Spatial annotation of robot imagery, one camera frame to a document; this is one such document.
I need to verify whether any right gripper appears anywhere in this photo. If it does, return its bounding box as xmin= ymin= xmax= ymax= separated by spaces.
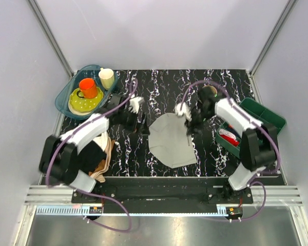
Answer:
xmin=184 ymin=108 xmax=215 ymax=137

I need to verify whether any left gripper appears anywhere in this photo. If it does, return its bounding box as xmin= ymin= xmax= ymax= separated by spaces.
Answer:
xmin=118 ymin=108 xmax=150 ymax=135

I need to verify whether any grey underwear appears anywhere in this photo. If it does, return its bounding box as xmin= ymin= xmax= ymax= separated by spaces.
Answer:
xmin=148 ymin=113 xmax=197 ymax=169

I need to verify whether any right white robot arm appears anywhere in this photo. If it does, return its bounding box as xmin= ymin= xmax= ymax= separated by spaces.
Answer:
xmin=175 ymin=86 xmax=281 ymax=203

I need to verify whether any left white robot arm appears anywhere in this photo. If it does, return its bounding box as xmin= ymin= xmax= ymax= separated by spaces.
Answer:
xmin=39 ymin=94 xmax=149 ymax=203

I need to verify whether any red white rolled underwear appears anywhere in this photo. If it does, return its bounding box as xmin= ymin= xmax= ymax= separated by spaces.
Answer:
xmin=218 ymin=128 xmax=240 ymax=147

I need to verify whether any beige ceramic mug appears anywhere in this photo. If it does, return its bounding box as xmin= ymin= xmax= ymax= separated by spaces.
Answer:
xmin=199 ymin=85 xmax=218 ymax=96

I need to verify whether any beige tan garment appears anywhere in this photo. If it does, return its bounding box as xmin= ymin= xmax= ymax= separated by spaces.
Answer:
xmin=88 ymin=132 xmax=115 ymax=183

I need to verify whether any black garment pile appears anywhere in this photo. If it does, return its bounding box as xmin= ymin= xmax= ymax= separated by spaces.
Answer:
xmin=77 ymin=141 xmax=107 ymax=174

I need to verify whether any cream yellow cup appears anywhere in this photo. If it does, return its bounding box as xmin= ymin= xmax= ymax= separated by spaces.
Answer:
xmin=99 ymin=68 xmax=115 ymax=90

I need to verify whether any yellow green dotted plate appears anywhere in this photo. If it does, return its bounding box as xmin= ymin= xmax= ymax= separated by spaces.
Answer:
xmin=68 ymin=87 xmax=104 ymax=115

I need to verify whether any orange cup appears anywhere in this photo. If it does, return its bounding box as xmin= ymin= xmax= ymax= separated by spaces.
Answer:
xmin=77 ymin=78 xmax=98 ymax=99

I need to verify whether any green plastic divided organizer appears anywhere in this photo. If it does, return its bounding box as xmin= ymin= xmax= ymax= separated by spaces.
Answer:
xmin=215 ymin=98 xmax=286 ymax=158

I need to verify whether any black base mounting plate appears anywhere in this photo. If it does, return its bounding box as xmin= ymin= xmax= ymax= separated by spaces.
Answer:
xmin=71 ymin=176 xmax=254 ymax=215

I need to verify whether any teal transparent plastic basin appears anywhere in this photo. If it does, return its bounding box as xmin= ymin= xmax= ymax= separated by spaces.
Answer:
xmin=55 ymin=65 xmax=118 ymax=120

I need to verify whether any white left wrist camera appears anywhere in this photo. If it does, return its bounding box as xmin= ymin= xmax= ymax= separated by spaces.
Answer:
xmin=128 ymin=95 xmax=144 ymax=114

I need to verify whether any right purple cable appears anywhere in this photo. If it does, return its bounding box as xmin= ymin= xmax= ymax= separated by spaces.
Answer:
xmin=179 ymin=79 xmax=282 ymax=222

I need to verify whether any purple cable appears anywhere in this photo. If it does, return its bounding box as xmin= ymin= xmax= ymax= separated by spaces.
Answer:
xmin=179 ymin=79 xmax=282 ymax=222
xmin=45 ymin=78 xmax=139 ymax=233

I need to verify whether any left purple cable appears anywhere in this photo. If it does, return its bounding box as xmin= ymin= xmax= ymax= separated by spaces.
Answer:
xmin=45 ymin=78 xmax=139 ymax=233

